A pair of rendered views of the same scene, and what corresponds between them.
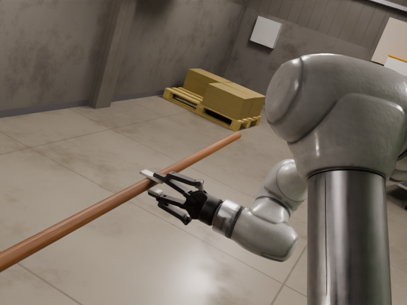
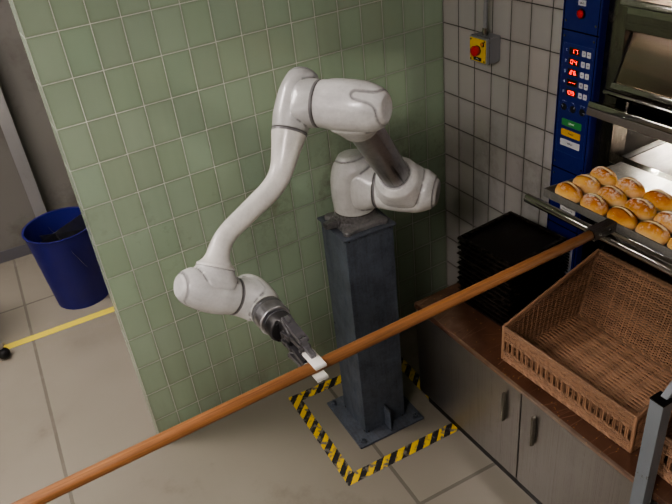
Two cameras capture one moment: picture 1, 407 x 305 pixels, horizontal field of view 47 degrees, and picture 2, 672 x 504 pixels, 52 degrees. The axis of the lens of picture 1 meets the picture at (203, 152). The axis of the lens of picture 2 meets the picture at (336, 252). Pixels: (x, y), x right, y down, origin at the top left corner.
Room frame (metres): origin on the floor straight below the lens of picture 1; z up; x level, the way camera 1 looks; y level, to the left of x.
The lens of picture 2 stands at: (1.96, 1.06, 2.30)
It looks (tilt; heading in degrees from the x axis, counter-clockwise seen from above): 33 degrees down; 226
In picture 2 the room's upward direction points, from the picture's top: 7 degrees counter-clockwise
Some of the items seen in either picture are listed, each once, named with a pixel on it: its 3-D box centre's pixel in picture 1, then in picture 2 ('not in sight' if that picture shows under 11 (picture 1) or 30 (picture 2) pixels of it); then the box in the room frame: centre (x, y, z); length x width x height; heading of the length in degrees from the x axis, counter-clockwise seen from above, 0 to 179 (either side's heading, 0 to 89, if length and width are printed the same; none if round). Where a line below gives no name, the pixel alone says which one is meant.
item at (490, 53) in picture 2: not in sight; (484, 48); (-0.34, -0.39, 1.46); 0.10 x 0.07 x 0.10; 74
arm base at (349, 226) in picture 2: not in sight; (350, 215); (0.38, -0.50, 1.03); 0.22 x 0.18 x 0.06; 161
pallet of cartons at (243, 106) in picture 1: (215, 97); not in sight; (7.05, 0.09, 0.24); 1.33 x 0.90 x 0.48; 69
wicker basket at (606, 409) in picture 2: not in sight; (612, 340); (0.13, 0.42, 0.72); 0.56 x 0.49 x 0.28; 75
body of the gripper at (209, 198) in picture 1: (201, 206); (285, 331); (1.12, -0.04, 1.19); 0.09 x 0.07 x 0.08; 74
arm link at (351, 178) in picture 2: not in sight; (354, 180); (0.35, -0.48, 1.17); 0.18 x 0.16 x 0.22; 110
